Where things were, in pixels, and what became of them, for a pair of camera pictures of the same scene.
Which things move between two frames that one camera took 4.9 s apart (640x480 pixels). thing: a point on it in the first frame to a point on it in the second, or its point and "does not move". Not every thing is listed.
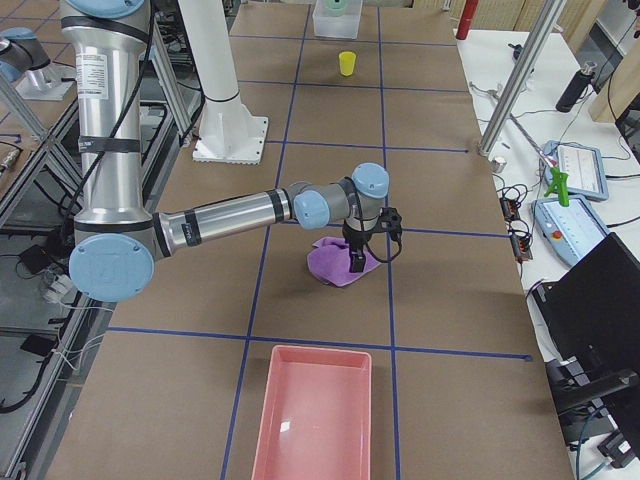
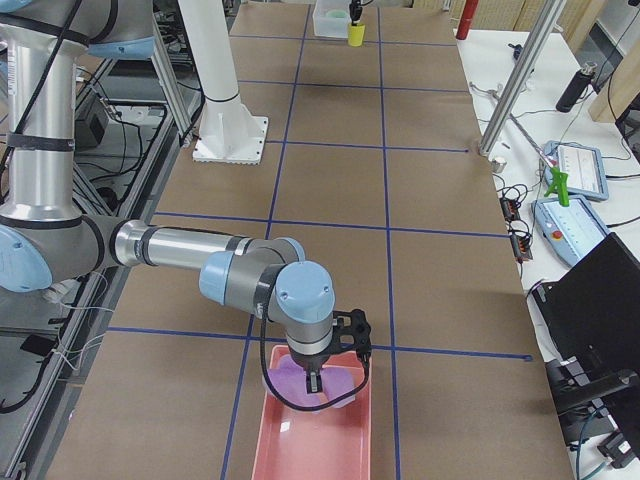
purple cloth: [329, 258] to [290, 382]
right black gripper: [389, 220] to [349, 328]
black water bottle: [576, 88] does not move
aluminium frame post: [534, 47] does not move
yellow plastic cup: [347, 61] to [356, 35]
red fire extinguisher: [466, 19] does not move
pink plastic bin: [317, 416] does not move
